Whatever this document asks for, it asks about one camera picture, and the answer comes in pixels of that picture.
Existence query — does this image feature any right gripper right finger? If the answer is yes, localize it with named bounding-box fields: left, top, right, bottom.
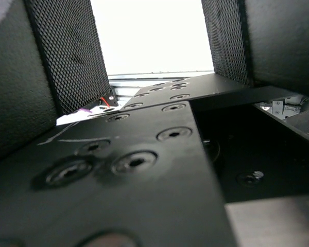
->
left=201, top=1, right=309, bottom=96

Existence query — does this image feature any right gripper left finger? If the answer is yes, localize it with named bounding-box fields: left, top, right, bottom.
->
left=0, top=1, right=110, bottom=160

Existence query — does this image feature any aluminium mounting rail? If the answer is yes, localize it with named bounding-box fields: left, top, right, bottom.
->
left=108, top=70, right=214, bottom=102

